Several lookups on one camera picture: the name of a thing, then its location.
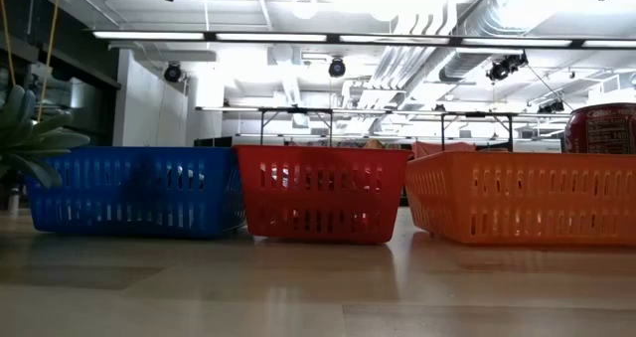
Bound blue plastic basket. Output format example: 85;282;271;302
24;146;248;242

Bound red plastic basket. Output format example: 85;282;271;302
233;144;413;246

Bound white cylindrical post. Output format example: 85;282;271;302
7;186;21;217

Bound red cloth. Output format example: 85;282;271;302
411;141;476;159

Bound red soda can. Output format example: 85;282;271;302
563;101;636;155

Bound silver ventilation duct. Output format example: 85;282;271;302
439;0;562;84

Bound black folding table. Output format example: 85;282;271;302
257;106;334;148
440;110;515;152

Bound black track spotlights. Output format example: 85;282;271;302
536;97;566;114

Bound orange plastic basket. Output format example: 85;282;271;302
402;149;636;248

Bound black monitor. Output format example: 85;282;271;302
193;136;234;148

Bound black spotlight cluster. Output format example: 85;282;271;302
486;52;529;84

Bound round white pendant lamp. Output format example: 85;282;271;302
290;0;319;20

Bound potted green succulent plant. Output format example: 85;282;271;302
0;84;91;190

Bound black ceiling spotlight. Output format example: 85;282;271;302
327;57;347;79
162;62;183;84

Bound yellow cable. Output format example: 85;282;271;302
0;0;17;85
37;0;63;123

